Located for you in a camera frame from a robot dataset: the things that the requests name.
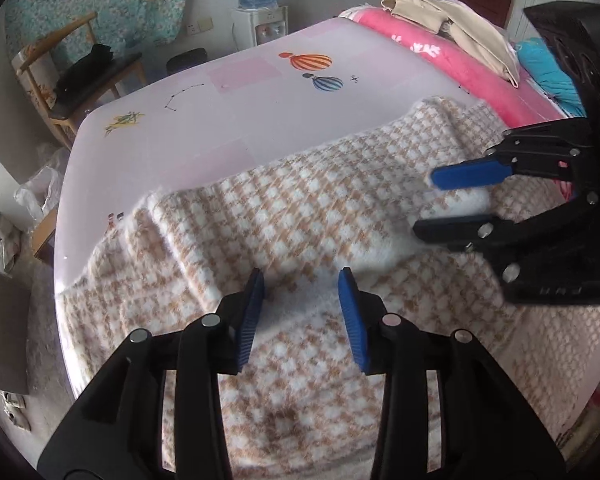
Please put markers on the black cloth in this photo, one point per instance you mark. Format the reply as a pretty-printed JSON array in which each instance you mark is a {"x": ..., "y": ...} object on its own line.
[{"x": 87, "y": 67}]

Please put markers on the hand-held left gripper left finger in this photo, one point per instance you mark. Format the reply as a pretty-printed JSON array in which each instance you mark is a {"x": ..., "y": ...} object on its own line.
[{"x": 250, "y": 320}]

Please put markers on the black round stool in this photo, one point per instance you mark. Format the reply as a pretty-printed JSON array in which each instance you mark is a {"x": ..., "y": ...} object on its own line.
[{"x": 187, "y": 57}]

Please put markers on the beige clothes pile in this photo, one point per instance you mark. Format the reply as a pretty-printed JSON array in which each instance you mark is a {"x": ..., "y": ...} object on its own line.
[{"x": 470, "y": 30}]

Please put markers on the wooden chair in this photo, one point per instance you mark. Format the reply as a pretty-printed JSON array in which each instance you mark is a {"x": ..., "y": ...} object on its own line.
[{"x": 70, "y": 107}]

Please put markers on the pink floral blanket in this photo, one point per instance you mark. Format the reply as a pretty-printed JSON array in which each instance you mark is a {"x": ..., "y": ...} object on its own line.
[{"x": 430, "y": 50}]

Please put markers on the teal cloth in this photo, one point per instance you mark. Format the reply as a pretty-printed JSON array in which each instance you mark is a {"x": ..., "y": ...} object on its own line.
[{"x": 545, "y": 70}]

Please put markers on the clear plastic bag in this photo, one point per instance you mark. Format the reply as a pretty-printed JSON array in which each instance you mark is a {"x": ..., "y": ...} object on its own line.
[{"x": 40, "y": 190}]

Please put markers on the beige houndstooth coat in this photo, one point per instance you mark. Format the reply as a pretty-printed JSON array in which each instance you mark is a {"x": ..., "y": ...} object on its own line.
[{"x": 305, "y": 220}]

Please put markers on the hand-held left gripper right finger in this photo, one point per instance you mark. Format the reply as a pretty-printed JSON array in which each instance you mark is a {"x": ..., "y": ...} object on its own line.
[{"x": 352, "y": 317}]

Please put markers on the white water dispenser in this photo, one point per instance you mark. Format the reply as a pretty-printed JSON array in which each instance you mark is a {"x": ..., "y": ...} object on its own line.
[{"x": 260, "y": 25}]

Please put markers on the white wall socket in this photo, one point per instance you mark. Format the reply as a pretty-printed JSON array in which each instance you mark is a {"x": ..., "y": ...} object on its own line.
[{"x": 200, "y": 26}]

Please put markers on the dark grey cabinet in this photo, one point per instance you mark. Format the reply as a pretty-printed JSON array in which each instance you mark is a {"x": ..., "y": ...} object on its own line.
[{"x": 2, "y": 325}]

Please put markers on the small wooden stool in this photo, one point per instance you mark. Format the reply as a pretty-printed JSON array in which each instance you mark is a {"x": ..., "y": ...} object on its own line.
[{"x": 45, "y": 235}]

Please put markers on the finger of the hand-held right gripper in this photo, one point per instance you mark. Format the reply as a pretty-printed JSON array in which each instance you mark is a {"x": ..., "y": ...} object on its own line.
[
  {"x": 450, "y": 230},
  {"x": 460, "y": 175}
]

